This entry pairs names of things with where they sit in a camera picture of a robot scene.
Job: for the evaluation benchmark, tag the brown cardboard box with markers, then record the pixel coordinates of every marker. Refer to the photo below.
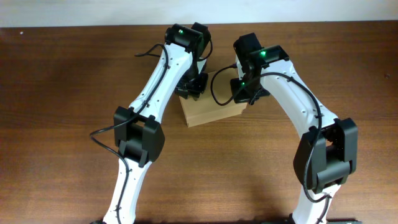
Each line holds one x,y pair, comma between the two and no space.
205,109

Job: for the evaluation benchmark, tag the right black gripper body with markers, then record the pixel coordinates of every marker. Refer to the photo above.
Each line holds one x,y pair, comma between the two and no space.
247,89

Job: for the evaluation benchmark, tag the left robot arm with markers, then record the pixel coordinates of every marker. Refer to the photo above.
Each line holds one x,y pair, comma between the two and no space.
136,137

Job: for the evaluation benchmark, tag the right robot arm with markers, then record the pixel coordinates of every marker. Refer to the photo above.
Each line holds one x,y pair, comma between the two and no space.
327,151

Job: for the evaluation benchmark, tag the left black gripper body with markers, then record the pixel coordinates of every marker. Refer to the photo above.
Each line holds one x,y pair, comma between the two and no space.
192,81

